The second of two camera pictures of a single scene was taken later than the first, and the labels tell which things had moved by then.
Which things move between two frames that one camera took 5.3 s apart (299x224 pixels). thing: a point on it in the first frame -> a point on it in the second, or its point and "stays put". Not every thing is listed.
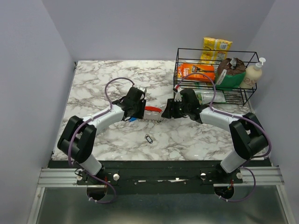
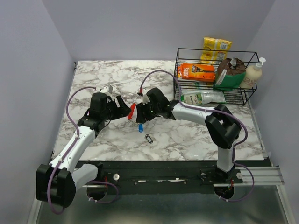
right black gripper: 168,113 -> 140,108
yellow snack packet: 215,50 stays put
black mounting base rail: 165,177 stays put
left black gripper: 140,114 -> 123,110
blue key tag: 132,119 -> 140,128
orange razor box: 184,69 stays put
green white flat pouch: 205,96 stays put
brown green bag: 231,73 stays put
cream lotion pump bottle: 253,74 stays put
